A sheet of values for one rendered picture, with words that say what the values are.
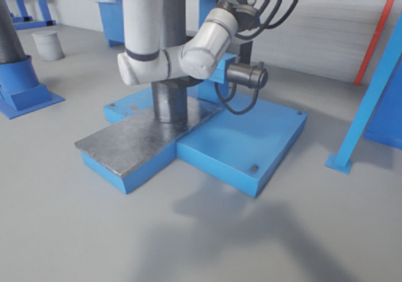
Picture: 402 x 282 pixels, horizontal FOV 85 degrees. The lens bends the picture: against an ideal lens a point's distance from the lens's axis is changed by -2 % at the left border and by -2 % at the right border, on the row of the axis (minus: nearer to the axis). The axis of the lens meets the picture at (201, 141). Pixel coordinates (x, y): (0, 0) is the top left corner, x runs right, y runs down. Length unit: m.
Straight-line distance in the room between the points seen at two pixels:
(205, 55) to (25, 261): 0.98
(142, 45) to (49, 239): 0.87
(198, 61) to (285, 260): 0.79
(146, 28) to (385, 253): 1.17
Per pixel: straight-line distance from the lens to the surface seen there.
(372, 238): 1.24
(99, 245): 1.06
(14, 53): 2.24
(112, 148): 1.24
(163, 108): 1.35
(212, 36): 0.60
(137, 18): 0.56
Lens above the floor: 0.86
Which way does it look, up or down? 35 degrees down
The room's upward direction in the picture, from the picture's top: 1 degrees clockwise
